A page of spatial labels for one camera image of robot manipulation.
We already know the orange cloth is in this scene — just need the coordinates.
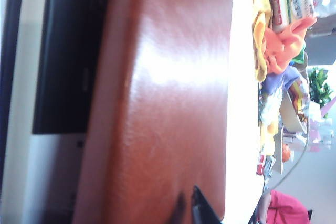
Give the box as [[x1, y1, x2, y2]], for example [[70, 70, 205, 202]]
[[264, 16, 318, 76]]

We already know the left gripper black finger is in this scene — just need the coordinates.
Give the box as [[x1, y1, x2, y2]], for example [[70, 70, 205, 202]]
[[191, 185, 224, 224]]

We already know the red and white box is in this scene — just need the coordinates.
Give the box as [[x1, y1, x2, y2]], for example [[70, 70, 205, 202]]
[[256, 155, 266, 176]]

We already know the purple cloth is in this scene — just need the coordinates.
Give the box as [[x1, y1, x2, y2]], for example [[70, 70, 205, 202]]
[[262, 66, 300, 97]]

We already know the beige paper bowl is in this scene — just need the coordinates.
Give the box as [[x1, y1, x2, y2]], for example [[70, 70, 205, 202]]
[[278, 90, 308, 133]]

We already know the black hardcover book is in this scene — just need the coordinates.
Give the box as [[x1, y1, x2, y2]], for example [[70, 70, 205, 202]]
[[31, 0, 112, 217]]

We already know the clear plastic snack bag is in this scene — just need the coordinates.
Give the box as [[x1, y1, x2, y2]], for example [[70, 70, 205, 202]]
[[270, 0, 336, 34]]

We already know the grey cable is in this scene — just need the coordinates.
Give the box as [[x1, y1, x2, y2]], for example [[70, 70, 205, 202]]
[[262, 70, 312, 200]]

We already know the red fabric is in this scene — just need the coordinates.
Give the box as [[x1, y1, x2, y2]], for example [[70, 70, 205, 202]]
[[265, 189, 313, 224]]

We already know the green plant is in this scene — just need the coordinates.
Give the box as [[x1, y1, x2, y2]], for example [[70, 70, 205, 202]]
[[308, 68, 334, 104]]

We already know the red leather-cover book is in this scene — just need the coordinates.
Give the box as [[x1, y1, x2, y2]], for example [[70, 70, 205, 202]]
[[72, 0, 235, 224]]

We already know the small orange ball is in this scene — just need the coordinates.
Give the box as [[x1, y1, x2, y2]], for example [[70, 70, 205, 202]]
[[281, 143, 292, 162]]

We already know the yellow cloth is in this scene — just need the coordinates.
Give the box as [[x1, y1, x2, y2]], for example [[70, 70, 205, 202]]
[[251, 0, 274, 82]]

